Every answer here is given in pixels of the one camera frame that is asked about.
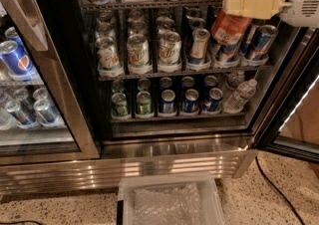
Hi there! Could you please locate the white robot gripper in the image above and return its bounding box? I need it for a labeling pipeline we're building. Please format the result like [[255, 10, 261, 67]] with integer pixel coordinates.
[[222, 0, 319, 28]]

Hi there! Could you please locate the blue red bull can right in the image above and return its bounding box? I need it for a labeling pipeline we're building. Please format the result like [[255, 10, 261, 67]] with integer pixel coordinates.
[[246, 24, 278, 61]]

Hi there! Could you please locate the blue red bull can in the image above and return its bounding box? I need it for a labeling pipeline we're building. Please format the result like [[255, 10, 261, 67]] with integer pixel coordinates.
[[246, 24, 278, 61], [217, 44, 238, 63]]

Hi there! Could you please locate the blue red bull can middle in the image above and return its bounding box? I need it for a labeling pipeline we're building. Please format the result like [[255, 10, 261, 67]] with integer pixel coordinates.
[[217, 44, 238, 63]]

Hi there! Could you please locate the silver red bull can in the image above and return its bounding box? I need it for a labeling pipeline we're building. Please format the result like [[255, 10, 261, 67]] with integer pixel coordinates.
[[188, 28, 210, 65]]

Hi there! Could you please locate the front right 7up can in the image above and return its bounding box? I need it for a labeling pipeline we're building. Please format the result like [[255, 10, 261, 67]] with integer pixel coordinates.
[[159, 31, 181, 65]]

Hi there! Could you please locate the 7up can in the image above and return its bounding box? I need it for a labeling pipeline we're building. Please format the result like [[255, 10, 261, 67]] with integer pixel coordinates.
[[127, 34, 150, 68], [159, 31, 181, 65], [95, 37, 120, 71]]

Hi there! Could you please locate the blue pepsi can right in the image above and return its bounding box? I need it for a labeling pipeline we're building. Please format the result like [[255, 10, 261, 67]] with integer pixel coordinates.
[[203, 88, 223, 112]]

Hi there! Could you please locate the blue pepsi can middle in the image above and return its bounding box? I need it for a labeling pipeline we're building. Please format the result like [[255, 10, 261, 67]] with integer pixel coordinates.
[[181, 89, 199, 113]]

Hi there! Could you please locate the open right fridge door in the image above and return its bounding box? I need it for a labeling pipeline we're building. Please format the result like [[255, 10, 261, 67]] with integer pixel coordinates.
[[254, 28, 319, 163]]

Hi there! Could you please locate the blue pepsi can left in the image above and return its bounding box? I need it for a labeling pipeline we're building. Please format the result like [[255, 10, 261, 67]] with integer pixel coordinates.
[[159, 90, 175, 113]]

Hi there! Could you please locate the front middle 7up can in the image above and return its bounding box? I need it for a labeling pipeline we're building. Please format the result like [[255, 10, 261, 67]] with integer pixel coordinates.
[[127, 34, 150, 68]]

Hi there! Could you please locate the green can front right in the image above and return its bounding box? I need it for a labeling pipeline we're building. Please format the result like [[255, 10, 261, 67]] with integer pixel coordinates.
[[137, 91, 152, 114]]

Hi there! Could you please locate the green can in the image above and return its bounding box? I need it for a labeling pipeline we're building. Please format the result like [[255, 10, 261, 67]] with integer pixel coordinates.
[[137, 91, 152, 114], [112, 93, 129, 116]]

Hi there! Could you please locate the front left 7up can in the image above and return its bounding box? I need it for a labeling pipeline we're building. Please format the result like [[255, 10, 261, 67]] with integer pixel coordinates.
[[95, 37, 120, 71]]

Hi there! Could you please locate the stainless steel fridge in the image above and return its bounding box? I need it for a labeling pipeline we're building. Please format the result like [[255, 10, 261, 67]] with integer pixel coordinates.
[[0, 0, 309, 195]]

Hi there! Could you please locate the green can front left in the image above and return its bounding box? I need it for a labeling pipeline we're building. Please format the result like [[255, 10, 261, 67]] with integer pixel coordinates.
[[112, 93, 129, 116]]

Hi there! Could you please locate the left glass fridge door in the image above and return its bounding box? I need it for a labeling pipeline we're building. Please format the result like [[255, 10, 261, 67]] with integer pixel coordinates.
[[0, 0, 100, 166]]

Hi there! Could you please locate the small can behind glass right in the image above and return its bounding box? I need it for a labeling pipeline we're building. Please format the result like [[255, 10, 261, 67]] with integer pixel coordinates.
[[33, 99, 60, 125]]

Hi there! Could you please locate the small can behind glass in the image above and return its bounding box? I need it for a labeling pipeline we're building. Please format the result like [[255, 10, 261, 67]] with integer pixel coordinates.
[[33, 99, 60, 125], [5, 100, 36, 125]]

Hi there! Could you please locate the large blue pepsi can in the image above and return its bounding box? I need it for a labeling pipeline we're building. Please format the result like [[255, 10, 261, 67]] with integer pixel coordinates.
[[0, 41, 37, 82]]

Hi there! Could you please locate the small can behind glass left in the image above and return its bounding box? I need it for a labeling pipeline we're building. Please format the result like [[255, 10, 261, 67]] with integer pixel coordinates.
[[5, 100, 36, 125]]

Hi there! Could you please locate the front water bottle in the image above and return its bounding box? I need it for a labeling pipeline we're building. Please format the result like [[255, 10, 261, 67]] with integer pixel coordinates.
[[224, 79, 257, 113]]

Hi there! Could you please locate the clear plastic bin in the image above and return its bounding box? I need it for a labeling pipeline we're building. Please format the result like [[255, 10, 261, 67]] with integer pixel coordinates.
[[117, 172, 226, 225]]

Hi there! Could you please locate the bubble wrap sheet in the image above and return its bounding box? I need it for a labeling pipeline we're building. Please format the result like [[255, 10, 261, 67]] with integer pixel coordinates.
[[134, 182, 202, 225]]

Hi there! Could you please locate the black power cable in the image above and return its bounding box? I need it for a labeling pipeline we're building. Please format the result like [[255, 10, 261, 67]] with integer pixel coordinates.
[[254, 156, 306, 225]]

